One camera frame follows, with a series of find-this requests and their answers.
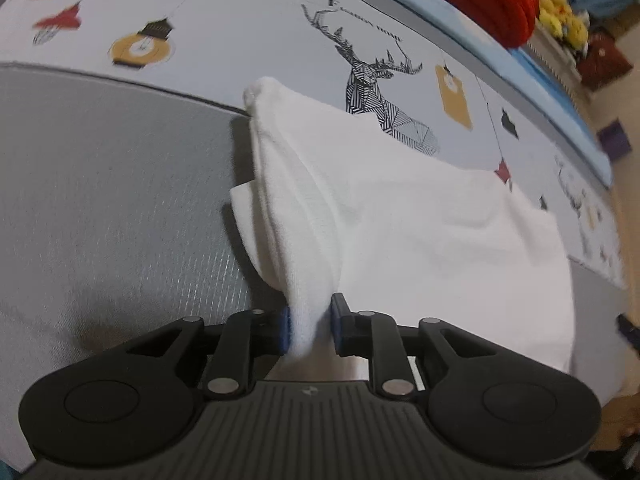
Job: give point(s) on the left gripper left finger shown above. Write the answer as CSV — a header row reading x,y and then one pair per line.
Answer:
x,y
233,347

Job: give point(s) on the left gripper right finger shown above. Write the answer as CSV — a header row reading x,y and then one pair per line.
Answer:
x,y
376,338

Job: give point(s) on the white long-sleeve shirt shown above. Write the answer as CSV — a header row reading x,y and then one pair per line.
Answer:
x,y
338,206

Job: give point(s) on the purple bag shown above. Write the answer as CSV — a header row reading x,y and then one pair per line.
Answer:
x,y
614,141

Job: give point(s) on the dark red plush pillow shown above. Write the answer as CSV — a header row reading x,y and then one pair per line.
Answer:
x,y
603,64

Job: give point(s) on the light blue folded sheet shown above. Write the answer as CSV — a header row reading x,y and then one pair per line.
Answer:
x,y
519,70

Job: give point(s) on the printed deer bed sheet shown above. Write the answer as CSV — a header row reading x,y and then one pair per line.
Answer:
x,y
363,56

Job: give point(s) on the yellow plush toys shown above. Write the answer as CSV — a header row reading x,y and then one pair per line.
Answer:
x,y
559,20

